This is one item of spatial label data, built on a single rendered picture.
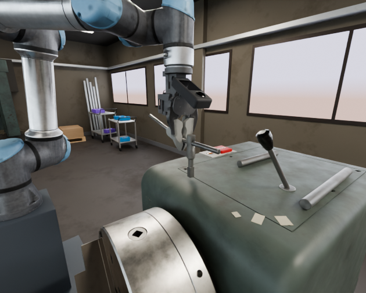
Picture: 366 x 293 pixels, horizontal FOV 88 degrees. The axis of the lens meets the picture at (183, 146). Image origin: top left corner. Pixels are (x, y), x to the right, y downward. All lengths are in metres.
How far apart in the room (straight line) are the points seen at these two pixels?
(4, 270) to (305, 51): 3.28
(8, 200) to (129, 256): 0.54
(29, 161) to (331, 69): 3.03
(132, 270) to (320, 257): 0.29
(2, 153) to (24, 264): 0.37
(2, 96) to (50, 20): 5.92
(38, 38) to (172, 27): 0.44
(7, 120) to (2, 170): 5.68
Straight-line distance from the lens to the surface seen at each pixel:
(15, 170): 0.80
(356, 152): 3.11
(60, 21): 0.53
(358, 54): 3.06
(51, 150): 0.85
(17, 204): 0.82
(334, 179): 0.60
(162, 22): 0.52
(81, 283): 0.46
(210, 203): 0.43
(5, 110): 6.44
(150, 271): 0.35
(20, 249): 0.86
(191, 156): 0.49
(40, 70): 0.81
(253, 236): 0.37
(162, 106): 0.53
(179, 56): 0.49
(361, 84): 3.02
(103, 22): 0.44
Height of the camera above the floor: 1.48
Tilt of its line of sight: 16 degrees down
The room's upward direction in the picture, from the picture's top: straight up
